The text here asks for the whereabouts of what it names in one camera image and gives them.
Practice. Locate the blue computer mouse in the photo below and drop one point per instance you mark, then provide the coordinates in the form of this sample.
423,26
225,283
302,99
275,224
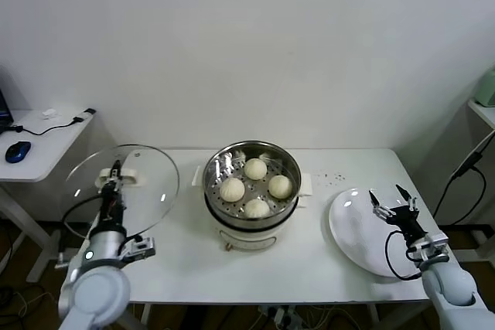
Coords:
17,152

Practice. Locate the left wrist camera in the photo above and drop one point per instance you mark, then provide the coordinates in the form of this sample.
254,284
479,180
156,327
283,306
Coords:
141,249

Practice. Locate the white power strip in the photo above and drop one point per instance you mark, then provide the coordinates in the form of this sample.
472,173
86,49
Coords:
284,316

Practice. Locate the white steamed baozi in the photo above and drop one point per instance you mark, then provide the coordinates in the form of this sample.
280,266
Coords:
257,208
279,186
255,169
232,189

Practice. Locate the white side table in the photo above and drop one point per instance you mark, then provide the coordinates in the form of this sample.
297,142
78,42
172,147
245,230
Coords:
46,152

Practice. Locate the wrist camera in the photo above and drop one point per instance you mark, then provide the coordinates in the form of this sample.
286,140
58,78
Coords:
141,249
431,247

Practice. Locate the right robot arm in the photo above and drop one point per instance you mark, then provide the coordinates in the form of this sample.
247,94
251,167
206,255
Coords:
448,283

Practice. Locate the steel steamer basket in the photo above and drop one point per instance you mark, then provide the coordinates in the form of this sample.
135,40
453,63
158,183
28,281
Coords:
232,160

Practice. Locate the dark laptop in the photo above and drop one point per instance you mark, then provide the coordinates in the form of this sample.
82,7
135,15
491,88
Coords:
4,106

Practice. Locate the white plate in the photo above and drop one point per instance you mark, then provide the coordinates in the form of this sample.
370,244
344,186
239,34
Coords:
348,229

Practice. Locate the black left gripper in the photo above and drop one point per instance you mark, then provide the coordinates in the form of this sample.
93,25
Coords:
112,210

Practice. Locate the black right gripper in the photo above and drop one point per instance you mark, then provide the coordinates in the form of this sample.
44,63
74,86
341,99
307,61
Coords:
406,222

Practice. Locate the steel steamer pot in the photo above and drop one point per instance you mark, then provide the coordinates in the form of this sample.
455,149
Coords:
247,239

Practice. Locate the white shelf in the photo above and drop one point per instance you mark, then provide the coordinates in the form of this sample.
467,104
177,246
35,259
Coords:
485,115

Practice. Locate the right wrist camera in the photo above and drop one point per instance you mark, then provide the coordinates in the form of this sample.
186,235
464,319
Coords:
431,247

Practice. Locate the glass pot lid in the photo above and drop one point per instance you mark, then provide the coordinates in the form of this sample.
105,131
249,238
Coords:
154,183

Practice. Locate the pale green appliance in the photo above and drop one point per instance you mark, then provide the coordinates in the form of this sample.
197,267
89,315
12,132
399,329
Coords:
487,90

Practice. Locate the small white object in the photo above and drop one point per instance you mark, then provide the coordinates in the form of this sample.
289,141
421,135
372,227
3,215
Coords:
49,113

